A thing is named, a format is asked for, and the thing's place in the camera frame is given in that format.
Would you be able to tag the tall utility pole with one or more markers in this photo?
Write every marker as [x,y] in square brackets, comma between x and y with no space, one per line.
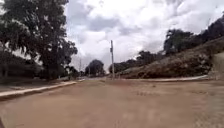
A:
[112,60]

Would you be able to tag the round dark tree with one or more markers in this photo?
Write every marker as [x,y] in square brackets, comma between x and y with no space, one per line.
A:
[95,68]

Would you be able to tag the thin utility pole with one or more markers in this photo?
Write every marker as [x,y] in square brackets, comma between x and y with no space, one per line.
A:
[80,66]

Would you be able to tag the brown dirt road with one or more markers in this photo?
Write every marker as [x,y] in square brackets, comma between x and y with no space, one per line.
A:
[110,103]

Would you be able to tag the pale concrete kerb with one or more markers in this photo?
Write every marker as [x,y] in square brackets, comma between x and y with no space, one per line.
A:
[176,79]
[31,89]

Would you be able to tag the grassy earth embankment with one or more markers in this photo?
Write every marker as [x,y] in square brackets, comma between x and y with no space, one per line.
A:
[180,63]

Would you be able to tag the row of trees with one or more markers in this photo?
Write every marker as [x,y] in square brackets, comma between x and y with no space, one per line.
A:
[180,41]

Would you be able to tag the large dark tree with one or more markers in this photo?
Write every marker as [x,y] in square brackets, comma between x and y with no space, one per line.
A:
[43,36]

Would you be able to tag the dark verge ground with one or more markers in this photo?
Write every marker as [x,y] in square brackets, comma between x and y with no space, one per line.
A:
[23,84]

